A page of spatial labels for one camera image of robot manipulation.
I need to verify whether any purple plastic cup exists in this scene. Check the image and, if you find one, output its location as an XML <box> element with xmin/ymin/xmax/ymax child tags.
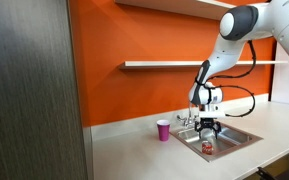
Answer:
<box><xmin>156</xmin><ymin>119</ymin><xmax>172</xmax><ymax>142</ymax></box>

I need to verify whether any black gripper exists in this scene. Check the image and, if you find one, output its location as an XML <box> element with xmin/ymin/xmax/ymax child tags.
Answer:
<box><xmin>194</xmin><ymin>117</ymin><xmax>223</xmax><ymax>140</ymax></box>

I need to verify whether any red cola can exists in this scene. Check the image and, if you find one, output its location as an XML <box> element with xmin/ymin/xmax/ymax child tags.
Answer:
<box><xmin>201</xmin><ymin>140</ymin><xmax>214</xmax><ymax>156</ymax></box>

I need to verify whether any black chair frame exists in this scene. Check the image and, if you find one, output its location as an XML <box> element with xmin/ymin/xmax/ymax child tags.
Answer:
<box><xmin>255</xmin><ymin>145</ymin><xmax>289</xmax><ymax>180</ymax></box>

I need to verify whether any thin white wall shelf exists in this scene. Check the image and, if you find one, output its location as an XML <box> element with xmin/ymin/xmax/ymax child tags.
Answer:
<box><xmin>118</xmin><ymin>60</ymin><xmax>289</xmax><ymax>71</ymax></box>

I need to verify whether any dark wood cabinet panel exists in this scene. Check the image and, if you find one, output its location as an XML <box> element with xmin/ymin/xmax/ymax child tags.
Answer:
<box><xmin>0</xmin><ymin>0</ymin><xmax>89</xmax><ymax>180</ymax></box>

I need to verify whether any thick white wall shelf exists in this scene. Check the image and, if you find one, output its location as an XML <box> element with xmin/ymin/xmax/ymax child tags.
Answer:
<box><xmin>114</xmin><ymin>0</ymin><xmax>238</xmax><ymax>22</ymax></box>

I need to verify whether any chrome faucet with handles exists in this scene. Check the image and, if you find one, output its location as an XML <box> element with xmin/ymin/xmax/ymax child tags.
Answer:
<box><xmin>176</xmin><ymin>101</ymin><xmax>202</xmax><ymax>130</ymax></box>

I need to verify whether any stainless steel sink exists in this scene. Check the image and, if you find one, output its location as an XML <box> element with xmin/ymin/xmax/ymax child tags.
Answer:
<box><xmin>169</xmin><ymin>120</ymin><xmax>264</xmax><ymax>163</ymax></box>

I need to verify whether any white board panel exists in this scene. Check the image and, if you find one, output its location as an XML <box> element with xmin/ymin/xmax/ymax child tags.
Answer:
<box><xmin>270</xmin><ymin>41</ymin><xmax>289</xmax><ymax>108</ymax></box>

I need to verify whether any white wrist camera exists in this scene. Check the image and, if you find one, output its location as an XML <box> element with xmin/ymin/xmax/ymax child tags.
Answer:
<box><xmin>198</xmin><ymin>110</ymin><xmax>226</xmax><ymax>120</ymax></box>

